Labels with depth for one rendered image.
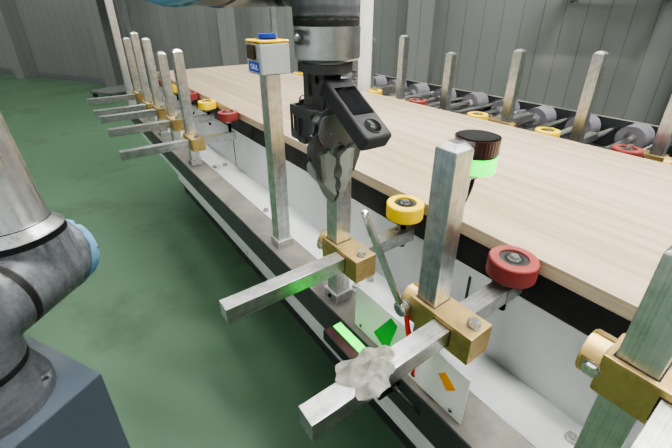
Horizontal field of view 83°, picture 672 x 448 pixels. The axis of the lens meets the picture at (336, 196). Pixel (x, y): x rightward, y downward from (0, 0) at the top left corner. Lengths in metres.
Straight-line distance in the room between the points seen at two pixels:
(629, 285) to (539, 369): 0.24
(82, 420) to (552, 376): 0.92
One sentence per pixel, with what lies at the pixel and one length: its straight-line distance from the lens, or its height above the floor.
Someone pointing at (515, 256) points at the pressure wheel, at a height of 0.91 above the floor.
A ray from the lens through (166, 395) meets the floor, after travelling 1.69.
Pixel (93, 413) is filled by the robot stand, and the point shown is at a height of 0.52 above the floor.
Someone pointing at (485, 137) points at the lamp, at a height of 1.13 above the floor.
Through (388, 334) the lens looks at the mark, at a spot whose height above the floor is 0.75.
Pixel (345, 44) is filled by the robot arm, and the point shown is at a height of 1.24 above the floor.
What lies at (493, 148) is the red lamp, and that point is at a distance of 0.53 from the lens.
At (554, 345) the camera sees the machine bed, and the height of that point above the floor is 0.74.
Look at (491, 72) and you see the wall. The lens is 5.04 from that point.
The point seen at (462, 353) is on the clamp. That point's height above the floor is 0.84.
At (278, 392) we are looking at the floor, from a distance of 1.60.
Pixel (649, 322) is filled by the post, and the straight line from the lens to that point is 0.46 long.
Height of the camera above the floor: 1.28
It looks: 26 degrees down
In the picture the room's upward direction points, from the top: straight up
